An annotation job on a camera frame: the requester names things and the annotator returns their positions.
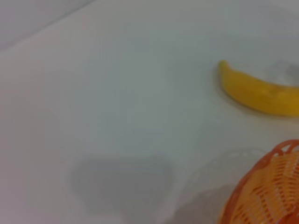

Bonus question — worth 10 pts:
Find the orange woven plastic basket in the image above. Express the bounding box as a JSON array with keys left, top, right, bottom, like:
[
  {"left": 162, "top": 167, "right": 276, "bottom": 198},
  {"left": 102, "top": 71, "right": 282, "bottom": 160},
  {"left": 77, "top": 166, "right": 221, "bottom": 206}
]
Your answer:
[{"left": 219, "top": 139, "right": 299, "bottom": 224}]

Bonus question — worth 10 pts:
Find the yellow banana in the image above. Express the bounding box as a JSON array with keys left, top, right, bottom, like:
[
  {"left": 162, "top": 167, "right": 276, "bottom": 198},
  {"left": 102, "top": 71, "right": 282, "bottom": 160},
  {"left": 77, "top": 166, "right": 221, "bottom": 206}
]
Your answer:
[{"left": 217, "top": 59, "right": 299, "bottom": 117}]

